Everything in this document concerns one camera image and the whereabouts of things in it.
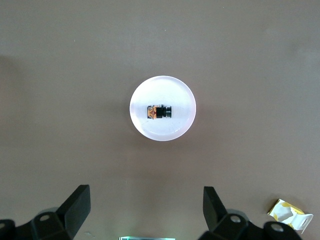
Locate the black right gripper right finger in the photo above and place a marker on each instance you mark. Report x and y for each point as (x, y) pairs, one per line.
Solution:
(217, 222)

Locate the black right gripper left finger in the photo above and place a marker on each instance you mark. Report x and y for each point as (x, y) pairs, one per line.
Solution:
(67, 220)

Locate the orange and black switch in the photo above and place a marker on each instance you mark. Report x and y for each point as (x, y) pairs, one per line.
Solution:
(160, 113)

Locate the torn yellow white carton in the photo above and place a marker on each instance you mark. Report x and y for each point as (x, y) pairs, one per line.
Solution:
(285, 212)

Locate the round pink plate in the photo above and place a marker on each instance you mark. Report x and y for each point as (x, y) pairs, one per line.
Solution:
(162, 130)

